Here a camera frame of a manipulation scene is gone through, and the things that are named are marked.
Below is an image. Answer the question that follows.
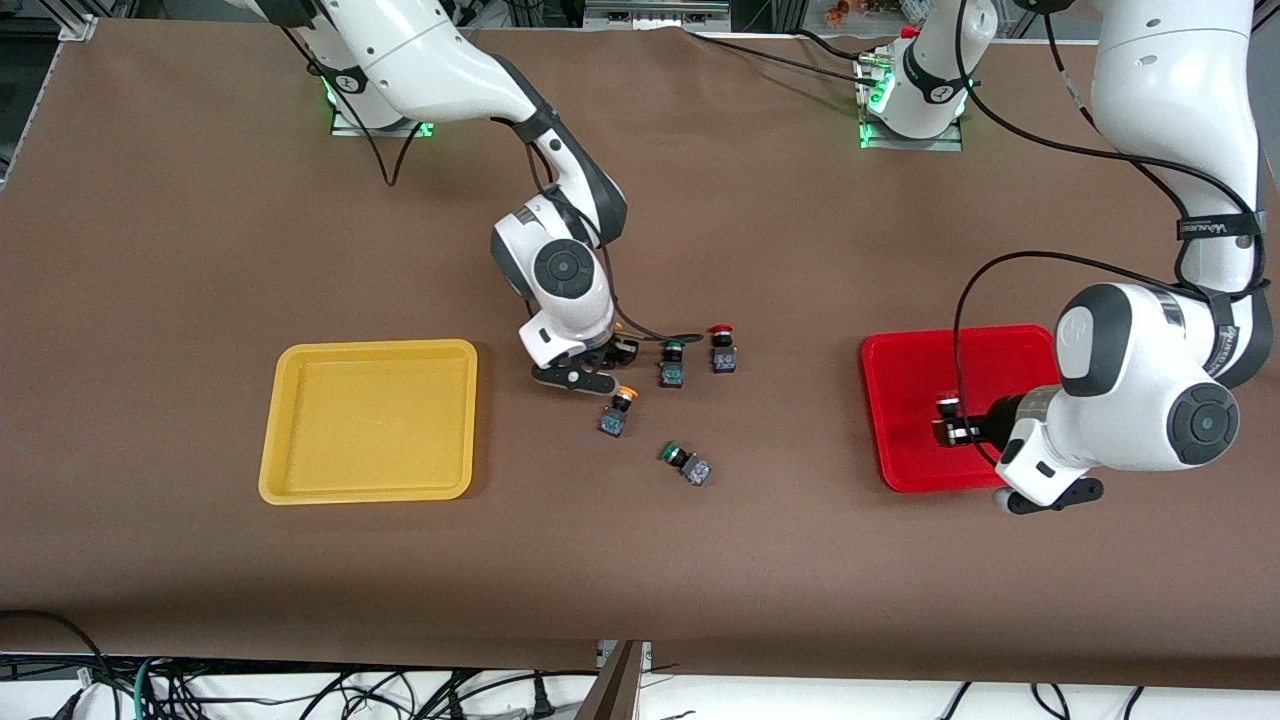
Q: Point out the red plastic tray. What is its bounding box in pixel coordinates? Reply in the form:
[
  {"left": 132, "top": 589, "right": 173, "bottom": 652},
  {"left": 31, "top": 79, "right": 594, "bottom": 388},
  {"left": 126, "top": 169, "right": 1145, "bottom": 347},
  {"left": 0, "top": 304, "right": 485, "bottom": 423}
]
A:
[{"left": 861, "top": 324, "right": 1063, "bottom": 494}]

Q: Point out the yellow plastic tray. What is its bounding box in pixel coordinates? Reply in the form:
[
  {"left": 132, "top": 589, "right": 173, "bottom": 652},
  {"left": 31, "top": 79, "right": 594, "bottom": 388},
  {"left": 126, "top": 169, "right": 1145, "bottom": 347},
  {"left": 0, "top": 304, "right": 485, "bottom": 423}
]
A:
[{"left": 258, "top": 339, "right": 479, "bottom": 506}]

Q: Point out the brown table cover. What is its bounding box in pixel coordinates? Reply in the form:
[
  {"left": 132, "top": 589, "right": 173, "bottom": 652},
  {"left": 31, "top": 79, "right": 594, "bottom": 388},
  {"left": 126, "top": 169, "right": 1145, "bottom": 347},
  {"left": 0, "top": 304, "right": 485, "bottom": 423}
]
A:
[{"left": 0, "top": 20, "right": 1280, "bottom": 691}]

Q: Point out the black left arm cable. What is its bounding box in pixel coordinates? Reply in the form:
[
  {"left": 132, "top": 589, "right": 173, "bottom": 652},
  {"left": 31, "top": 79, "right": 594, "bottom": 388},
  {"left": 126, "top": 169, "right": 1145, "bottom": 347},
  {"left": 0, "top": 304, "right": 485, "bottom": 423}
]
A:
[{"left": 948, "top": 0, "right": 1263, "bottom": 471}]

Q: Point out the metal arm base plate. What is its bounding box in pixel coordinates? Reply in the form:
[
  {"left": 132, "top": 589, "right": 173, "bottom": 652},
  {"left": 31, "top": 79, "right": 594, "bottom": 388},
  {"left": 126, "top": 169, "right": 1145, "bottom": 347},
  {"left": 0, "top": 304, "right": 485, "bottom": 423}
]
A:
[
  {"left": 857, "top": 50, "right": 966, "bottom": 153},
  {"left": 330, "top": 100, "right": 437, "bottom": 138}
]

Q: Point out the black cable on table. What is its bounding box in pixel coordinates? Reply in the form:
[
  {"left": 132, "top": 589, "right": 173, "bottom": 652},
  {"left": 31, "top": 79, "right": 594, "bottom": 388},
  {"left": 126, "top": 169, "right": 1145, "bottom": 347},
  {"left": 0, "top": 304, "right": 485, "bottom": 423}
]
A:
[{"left": 685, "top": 28, "right": 883, "bottom": 81}]

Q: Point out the aluminium frame post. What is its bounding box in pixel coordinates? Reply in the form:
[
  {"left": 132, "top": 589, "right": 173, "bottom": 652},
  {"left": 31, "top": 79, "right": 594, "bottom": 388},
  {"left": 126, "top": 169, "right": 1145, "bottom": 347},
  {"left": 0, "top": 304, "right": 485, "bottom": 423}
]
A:
[{"left": 575, "top": 640, "right": 653, "bottom": 720}]

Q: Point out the black looped floor cable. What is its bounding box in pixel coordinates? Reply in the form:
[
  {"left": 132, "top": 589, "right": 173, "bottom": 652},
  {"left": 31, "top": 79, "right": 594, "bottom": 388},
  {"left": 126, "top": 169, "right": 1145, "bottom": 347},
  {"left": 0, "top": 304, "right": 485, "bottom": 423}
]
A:
[{"left": 0, "top": 609, "right": 109, "bottom": 720}]

